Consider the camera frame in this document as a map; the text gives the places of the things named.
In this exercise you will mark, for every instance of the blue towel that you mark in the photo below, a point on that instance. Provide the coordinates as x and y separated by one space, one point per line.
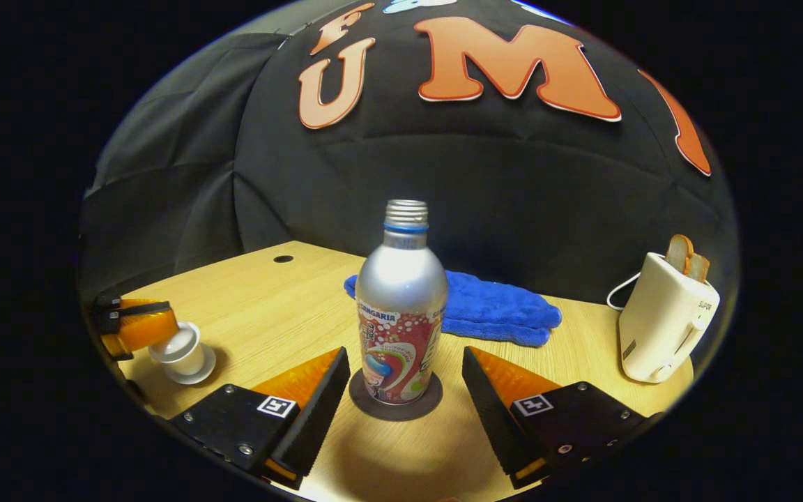
499 310

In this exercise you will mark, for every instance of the toast slice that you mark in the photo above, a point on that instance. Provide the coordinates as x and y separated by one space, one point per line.
678 252
699 268

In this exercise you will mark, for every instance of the black backdrop cloth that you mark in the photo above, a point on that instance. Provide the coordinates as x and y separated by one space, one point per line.
478 181

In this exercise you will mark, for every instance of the white toaster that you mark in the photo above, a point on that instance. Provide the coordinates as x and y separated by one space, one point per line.
663 328

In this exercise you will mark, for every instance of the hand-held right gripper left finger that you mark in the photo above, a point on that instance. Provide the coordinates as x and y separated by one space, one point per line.
318 418

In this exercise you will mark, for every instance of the dark round coaster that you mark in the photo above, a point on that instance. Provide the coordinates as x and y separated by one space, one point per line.
401 413

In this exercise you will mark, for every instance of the silver water bottle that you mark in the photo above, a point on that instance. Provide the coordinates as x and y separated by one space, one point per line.
401 307

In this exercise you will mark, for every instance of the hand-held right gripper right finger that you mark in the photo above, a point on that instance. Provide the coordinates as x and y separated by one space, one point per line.
488 418

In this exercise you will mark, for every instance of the white saucer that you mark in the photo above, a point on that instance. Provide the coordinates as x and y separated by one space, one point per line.
203 373

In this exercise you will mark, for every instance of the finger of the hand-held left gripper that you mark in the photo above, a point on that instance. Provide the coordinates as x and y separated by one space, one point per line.
143 309

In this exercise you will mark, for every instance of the white teacup lid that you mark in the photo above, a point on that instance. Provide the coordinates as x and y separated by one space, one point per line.
175 345

